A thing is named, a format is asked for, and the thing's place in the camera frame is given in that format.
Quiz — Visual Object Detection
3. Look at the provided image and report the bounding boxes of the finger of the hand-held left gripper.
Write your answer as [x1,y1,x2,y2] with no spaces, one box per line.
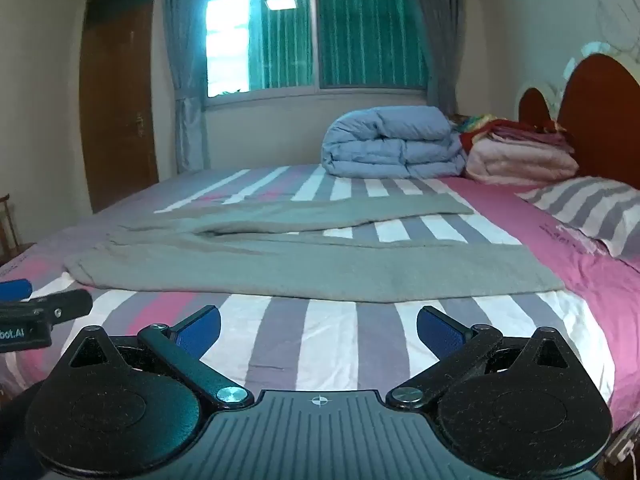
[30,289,95,323]
[0,279,34,302]

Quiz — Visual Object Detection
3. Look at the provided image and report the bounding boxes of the white plug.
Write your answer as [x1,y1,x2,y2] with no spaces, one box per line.
[605,427,640,462]

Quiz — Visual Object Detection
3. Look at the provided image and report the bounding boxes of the window with green glass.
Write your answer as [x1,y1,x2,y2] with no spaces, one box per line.
[205,0,431,109]

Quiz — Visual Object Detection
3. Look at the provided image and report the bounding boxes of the folded pink blanket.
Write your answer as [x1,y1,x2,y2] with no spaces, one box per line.
[465,137,581,186]

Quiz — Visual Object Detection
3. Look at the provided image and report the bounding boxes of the wooden headboard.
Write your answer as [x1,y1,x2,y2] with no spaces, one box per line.
[517,54,640,188]

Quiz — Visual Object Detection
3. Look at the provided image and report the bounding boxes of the wooden chair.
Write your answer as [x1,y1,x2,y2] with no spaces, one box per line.
[0,194,24,261]

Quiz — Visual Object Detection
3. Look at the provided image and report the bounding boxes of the colourful striped cloth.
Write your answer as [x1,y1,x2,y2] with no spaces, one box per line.
[450,114,497,134]

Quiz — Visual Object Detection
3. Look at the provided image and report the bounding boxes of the striped pillow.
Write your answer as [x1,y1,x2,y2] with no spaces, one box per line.
[517,176,640,262]

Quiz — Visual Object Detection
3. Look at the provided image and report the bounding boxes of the grey curtain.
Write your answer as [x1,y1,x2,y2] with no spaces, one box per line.
[160,0,222,174]
[410,0,469,117]

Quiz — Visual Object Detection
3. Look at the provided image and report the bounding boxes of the red folded cloth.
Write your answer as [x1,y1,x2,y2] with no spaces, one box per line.
[457,119,568,161]

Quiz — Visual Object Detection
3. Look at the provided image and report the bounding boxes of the brown wooden door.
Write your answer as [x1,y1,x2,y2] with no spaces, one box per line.
[80,0,162,213]

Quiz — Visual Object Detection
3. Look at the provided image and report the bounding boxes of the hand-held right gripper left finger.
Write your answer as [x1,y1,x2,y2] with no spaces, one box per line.
[67,305,254,411]

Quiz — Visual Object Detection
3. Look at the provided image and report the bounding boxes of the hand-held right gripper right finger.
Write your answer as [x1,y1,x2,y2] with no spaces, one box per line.
[386,305,571,411]

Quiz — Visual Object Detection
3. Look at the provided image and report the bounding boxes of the bed with striped sheet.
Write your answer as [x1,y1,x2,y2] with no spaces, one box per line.
[0,162,640,441]

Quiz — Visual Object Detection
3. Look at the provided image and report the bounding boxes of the folded blue quilt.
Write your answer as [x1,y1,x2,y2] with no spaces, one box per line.
[321,106,467,178]

